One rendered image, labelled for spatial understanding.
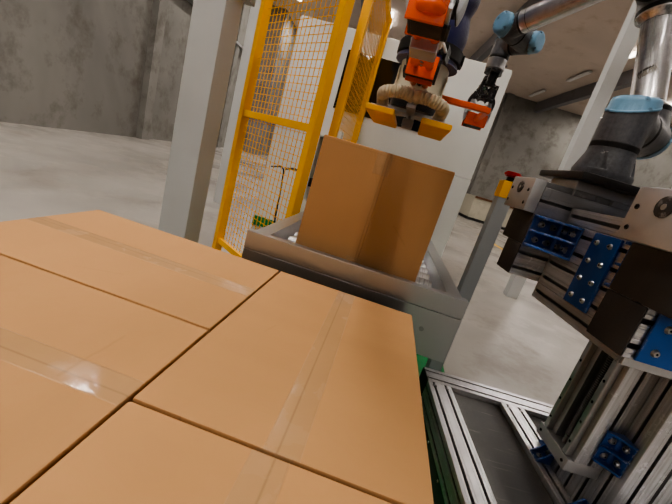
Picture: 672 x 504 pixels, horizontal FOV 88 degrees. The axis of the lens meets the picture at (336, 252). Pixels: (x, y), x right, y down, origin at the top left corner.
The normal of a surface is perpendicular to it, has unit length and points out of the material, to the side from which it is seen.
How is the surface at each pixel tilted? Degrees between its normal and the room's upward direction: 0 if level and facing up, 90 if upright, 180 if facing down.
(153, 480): 0
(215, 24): 90
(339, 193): 90
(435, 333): 90
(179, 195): 90
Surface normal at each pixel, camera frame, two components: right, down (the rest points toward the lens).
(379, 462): 0.28, -0.93
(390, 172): -0.18, 0.21
